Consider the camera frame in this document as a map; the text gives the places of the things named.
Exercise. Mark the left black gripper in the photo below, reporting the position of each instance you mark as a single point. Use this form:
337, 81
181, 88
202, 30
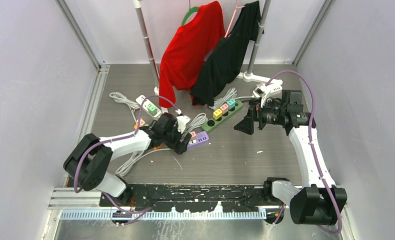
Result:
178, 146

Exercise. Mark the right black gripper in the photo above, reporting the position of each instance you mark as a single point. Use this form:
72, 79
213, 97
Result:
255, 113

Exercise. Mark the pink plug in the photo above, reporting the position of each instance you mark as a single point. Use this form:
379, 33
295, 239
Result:
141, 121
193, 135
224, 108

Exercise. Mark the purple power strip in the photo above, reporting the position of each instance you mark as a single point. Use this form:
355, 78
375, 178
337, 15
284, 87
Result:
201, 138

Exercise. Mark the teal plug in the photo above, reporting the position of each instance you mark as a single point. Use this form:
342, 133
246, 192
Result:
231, 104

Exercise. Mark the green power strip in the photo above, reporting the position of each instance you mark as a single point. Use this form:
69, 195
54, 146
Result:
211, 124

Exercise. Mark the yellow plug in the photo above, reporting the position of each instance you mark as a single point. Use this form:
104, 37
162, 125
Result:
217, 114

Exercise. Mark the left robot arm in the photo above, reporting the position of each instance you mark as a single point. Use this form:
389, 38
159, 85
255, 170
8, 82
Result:
88, 163

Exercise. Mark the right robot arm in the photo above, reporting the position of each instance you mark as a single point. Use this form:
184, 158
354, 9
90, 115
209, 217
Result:
319, 201

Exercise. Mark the green plug on white strip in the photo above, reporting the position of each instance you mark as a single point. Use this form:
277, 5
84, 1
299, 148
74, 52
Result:
152, 110

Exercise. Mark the pink plug on orange strip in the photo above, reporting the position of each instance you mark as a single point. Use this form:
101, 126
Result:
141, 121

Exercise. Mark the left white power strip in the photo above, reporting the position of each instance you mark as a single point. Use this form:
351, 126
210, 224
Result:
143, 104

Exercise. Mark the clothes rack right pole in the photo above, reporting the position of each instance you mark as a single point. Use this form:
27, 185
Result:
248, 75

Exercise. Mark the clothes rack pole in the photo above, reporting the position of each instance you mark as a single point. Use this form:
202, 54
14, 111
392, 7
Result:
248, 75
138, 8

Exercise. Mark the black shirt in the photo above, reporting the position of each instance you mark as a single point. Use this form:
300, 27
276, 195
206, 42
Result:
225, 62

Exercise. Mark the red shirt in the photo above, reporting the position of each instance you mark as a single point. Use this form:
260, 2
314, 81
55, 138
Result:
184, 57

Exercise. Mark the pink hanger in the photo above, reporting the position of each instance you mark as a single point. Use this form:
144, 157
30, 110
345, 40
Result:
234, 16

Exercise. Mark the green hanger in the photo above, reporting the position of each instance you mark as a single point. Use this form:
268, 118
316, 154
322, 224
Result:
188, 14

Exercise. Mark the clothes rack left pole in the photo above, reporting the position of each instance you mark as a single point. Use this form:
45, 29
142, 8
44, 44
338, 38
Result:
138, 8

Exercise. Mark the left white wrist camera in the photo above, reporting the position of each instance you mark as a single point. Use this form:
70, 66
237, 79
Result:
182, 121

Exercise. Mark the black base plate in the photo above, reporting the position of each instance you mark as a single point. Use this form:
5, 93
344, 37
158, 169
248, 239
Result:
199, 198

